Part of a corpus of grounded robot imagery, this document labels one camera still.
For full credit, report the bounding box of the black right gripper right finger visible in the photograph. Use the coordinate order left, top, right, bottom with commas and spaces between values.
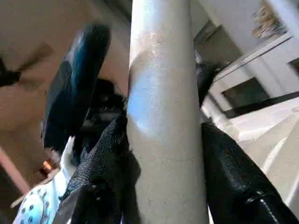
200, 121, 299, 224

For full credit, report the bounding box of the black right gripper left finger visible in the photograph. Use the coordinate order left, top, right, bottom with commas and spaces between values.
53, 113, 142, 224

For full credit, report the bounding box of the beige plush toy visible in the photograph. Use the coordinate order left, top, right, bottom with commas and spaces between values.
253, 6, 286, 39

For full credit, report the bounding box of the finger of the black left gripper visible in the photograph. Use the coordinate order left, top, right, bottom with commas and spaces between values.
195, 61, 223, 111

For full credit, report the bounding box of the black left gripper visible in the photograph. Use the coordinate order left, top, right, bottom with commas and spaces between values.
40, 23, 128, 167

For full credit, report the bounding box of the dark ceiling fan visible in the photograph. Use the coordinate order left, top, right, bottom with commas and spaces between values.
0, 43, 56, 89

